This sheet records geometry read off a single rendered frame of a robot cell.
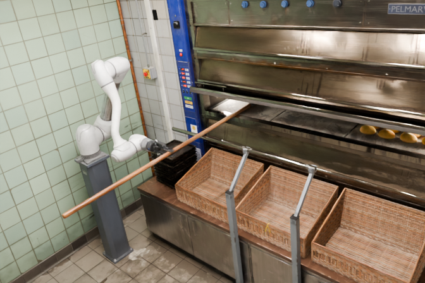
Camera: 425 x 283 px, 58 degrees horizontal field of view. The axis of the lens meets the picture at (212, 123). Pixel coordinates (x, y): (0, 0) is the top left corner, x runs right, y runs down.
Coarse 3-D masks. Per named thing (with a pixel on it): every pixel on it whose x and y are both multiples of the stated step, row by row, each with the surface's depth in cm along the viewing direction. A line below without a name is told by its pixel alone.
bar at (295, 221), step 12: (180, 132) 292; (192, 132) 285; (228, 144) 262; (264, 156) 243; (276, 156) 238; (240, 168) 251; (312, 168) 221; (228, 192) 247; (228, 204) 250; (300, 204) 219; (228, 216) 255; (240, 264) 272; (240, 276) 275; (300, 276) 235
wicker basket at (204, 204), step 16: (208, 160) 328; (224, 160) 321; (240, 160) 309; (192, 176) 317; (208, 176) 332; (224, 176) 323; (256, 176) 290; (176, 192) 306; (192, 192) 291; (208, 192) 314; (224, 192) 311; (240, 192) 277; (208, 208) 293; (224, 208) 272
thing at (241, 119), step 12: (240, 120) 298; (252, 120) 291; (264, 120) 289; (288, 132) 271; (300, 132) 264; (312, 132) 261; (336, 144) 249; (348, 144) 243; (360, 144) 238; (372, 144) 237; (396, 156) 225; (408, 156) 220; (420, 156) 218
